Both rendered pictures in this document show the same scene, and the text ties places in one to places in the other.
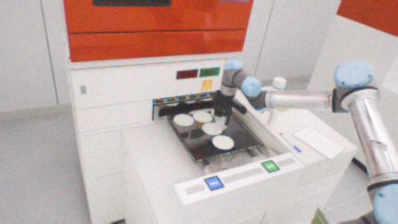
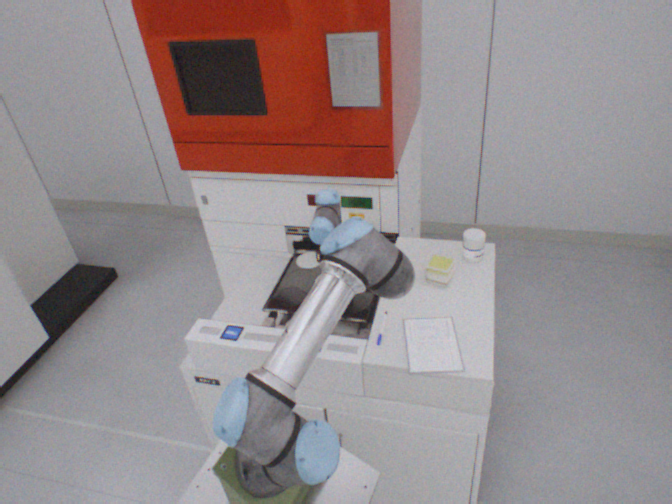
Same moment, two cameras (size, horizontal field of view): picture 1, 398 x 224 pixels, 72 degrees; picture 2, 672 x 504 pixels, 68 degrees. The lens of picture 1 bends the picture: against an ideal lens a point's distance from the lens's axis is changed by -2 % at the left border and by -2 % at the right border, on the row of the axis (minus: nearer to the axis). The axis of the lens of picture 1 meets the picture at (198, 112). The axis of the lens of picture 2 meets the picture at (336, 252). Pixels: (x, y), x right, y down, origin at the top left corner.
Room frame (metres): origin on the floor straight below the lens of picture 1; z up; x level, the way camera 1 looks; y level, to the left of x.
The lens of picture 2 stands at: (0.24, -1.15, 2.00)
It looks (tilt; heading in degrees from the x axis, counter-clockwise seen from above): 35 degrees down; 49
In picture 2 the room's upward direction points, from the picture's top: 6 degrees counter-clockwise
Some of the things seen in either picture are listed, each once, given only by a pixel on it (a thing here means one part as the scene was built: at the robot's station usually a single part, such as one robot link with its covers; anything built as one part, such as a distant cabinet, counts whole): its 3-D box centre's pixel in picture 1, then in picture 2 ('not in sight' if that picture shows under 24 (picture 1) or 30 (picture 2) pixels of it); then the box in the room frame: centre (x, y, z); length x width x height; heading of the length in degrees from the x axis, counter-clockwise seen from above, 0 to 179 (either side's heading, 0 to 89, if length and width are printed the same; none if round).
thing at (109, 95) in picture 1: (161, 90); (293, 215); (1.21, 0.20, 1.02); 0.82 x 0.03 x 0.40; 121
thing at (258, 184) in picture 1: (240, 187); (277, 355); (0.77, -0.21, 0.89); 0.55 x 0.09 x 0.14; 121
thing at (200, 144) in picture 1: (211, 129); (329, 281); (1.11, -0.08, 0.90); 0.34 x 0.34 x 0.01; 31
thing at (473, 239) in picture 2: (277, 86); (473, 245); (1.46, -0.44, 1.01); 0.07 x 0.07 x 0.10
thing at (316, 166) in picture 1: (283, 127); (436, 312); (1.23, -0.46, 0.89); 0.62 x 0.35 x 0.14; 31
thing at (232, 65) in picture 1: (232, 73); (328, 208); (1.11, -0.12, 1.21); 0.09 x 0.08 x 0.11; 37
